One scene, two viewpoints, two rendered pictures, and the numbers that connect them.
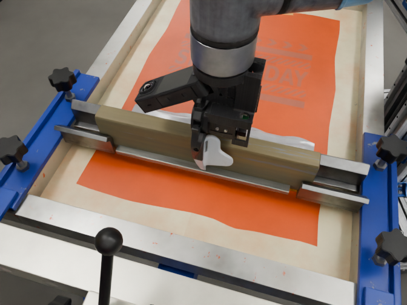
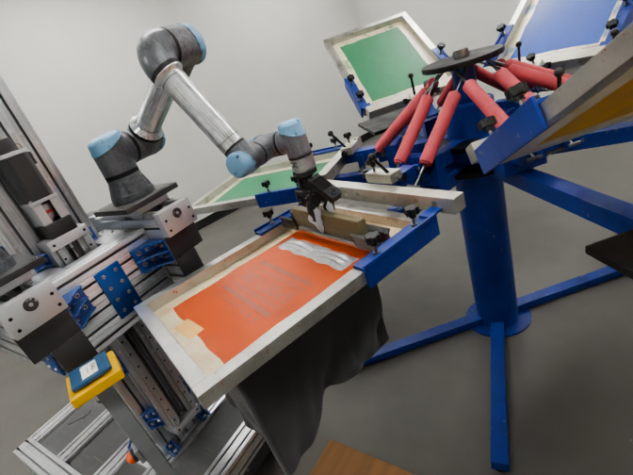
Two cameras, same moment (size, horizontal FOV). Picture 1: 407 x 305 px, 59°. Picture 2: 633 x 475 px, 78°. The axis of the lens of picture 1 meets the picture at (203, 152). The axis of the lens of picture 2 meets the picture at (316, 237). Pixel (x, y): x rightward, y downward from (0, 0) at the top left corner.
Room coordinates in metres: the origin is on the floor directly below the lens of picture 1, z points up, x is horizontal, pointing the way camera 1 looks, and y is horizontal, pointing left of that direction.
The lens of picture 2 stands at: (1.23, 0.78, 1.52)
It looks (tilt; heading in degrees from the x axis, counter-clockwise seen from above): 24 degrees down; 224
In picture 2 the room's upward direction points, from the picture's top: 19 degrees counter-clockwise
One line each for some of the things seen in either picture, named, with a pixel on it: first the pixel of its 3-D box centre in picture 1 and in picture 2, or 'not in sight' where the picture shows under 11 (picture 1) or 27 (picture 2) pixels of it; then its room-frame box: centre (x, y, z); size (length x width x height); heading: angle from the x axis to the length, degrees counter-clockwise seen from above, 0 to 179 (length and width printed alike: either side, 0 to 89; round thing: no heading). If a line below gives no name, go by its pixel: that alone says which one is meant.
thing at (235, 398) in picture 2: not in sight; (229, 384); (0.83, -0.14, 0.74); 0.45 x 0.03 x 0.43; 74
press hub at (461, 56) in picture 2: not in sight; (481, 204); (-0.46, 0.23, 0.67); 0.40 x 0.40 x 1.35
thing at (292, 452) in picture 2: not in sight; (329, 364); (0.66, 0.12, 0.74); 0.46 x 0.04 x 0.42; 164
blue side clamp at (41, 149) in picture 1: (54, 139); (397, 247); (0.40, 0.27, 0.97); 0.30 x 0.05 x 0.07; 164
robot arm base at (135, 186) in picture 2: not in sight; (127, 184); (0.59, -0.63, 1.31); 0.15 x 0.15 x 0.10
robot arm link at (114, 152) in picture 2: not in sight; (112, 153); (0.58, -0.63, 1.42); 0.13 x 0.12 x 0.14; 11
